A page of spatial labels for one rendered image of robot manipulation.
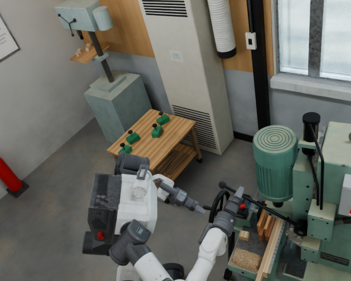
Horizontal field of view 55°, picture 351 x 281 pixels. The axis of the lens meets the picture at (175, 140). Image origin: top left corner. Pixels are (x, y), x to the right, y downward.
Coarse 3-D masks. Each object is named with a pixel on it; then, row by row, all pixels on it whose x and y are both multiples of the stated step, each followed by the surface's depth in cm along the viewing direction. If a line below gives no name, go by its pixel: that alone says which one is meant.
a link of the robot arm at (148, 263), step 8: (144, 256) 127; (152, 256) 128; (136, 264) 127; (144, 264) 126; (152, 264) 126; (160, 264) 128; (144, 272) 125; (152, 272) 124; (160, 272) 124; (144, 280) 125; (152, 280) 123; (160, 280) 122; (168, 280) 121; (176, 280) 121; (184, 280) 121
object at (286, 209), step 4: (268, 204) 164; (272, 204) 163; (284, 204) 161; (288, 204) 161; (272, 208) 161; (276, 208) 161; (280, 208) 160; (284, 208) 160; (288, 208) 159; (268, 212) 165; (280, 212) 160; (284, 212) 159; (288, 212) 158; (292, 212) 157; (276, 216) 164; (292, 216) 158; (292, 220) 160
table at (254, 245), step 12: (240, 228) 178; (252, 228) 173; (240, 240) 169; (252, 240) 168; (264, 240) 166; (252, 252) 163; (264, 252) 162; (228, 264) 162; (276, 264) 159; (252, 276) 158
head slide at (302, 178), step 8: (296, 160) 134; (304, 160) 133; (312, 160) 133; (296, 168) 131; (304, 168) 130; (296, 176) 133; (304, 176) 131; (312, 176) 129; (296, 184) 136; (304, 184) 134; (312, 184) 132; (296, 192) 140; (304, 192) 138; (312, 192) 135; (296, 200) 143; (304, 200) 141; (296, 208) 147; (304, 208) 144; (296, 216) 151; (304, 216) 148
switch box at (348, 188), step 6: (348, 180) 113; (342, 186) 112; (348, 186) 111; (342, 192) 114; (348, 192) 112; (342, 198) 115; (348, 198) 114; (342, 204) 117; (348, 204) 116; (342, 210) 119; (348, 210) 118
